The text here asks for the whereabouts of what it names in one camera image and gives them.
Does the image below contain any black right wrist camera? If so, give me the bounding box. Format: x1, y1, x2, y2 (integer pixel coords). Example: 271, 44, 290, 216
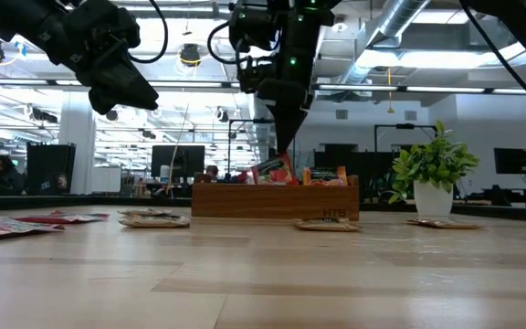
228, 5, 283, 52

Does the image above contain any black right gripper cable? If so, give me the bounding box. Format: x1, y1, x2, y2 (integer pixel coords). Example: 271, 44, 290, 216
206, 20, 246, 65

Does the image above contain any beige tea bag sachet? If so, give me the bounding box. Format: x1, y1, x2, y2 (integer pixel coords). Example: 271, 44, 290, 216
116, 207, 174, 218
117, 215, 192, 229
292, 218, 363, 233
405, 218, 484, 230

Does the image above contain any black partition panel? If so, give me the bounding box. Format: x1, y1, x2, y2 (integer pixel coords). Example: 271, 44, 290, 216
312, 150, 399, 202

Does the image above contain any long ceiling light bar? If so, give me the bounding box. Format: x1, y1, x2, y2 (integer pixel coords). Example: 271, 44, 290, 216
0, 78, 526, 96

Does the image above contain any silver round air duct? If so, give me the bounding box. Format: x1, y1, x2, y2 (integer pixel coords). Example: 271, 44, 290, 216
339, 0, 431, 87

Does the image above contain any black computer monitor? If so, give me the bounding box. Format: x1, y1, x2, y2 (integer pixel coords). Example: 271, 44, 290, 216
493, 147, 526, 175
151, 144, 206, 179

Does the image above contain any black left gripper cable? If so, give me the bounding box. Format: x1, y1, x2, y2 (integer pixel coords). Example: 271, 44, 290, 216
128, 0, 169, 64

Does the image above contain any green plant in white pot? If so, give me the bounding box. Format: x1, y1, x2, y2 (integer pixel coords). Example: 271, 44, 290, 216
388, 119, 481, 219

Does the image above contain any black aluminium table frame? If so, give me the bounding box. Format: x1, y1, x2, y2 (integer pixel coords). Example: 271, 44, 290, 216
0, 194, 526, 225

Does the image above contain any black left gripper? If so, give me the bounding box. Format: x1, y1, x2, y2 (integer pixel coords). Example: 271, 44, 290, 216
38, 0, 160, 115

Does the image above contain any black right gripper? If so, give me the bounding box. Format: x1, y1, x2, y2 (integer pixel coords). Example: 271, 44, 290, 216
239, 49, 321, 154

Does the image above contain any black gantry frame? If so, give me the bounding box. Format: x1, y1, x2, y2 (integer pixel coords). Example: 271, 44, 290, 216
373, 122, 438, 154

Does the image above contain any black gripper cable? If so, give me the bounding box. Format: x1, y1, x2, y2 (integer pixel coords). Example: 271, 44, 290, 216
206, 20, 246, 65
128, 0, 169, 64

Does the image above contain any wooden three-compartment tea organizer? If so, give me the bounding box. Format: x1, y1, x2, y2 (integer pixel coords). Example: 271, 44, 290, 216
191, 173, 361, 222

